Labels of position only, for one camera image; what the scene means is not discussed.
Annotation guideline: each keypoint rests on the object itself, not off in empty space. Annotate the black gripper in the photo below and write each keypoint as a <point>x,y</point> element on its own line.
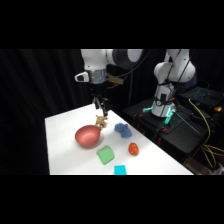
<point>99,90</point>

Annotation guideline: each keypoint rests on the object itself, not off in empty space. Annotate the red ball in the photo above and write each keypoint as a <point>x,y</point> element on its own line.
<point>133,149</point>

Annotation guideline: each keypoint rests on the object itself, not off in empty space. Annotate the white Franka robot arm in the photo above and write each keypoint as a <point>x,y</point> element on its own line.
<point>96,60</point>

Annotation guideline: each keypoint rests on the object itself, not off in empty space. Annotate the pink bowl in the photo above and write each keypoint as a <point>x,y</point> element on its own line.
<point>87,136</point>

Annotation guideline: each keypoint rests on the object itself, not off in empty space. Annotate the tiger striped plush toy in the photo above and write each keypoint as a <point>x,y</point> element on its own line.
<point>101,122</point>

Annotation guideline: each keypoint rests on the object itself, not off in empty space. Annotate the blue plush toy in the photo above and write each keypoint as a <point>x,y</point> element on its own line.
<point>123,130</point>

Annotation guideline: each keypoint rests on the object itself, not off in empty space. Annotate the green cube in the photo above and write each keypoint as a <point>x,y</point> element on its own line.
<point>105,155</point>

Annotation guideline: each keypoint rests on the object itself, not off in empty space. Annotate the teal block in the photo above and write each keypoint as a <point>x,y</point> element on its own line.
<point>120,170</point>

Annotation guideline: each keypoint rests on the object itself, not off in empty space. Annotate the green base light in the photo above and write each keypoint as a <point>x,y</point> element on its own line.
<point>169,114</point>

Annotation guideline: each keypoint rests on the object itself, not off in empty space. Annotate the black robot stand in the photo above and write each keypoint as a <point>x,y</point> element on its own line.
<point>181,133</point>

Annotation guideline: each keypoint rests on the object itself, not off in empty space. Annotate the black laptop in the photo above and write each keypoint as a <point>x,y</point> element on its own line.
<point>204,95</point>

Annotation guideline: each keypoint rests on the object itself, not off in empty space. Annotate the small yellow object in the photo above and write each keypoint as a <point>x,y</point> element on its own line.
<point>218,108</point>

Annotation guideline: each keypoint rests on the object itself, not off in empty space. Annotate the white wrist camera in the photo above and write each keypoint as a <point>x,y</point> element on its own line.
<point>81,77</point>

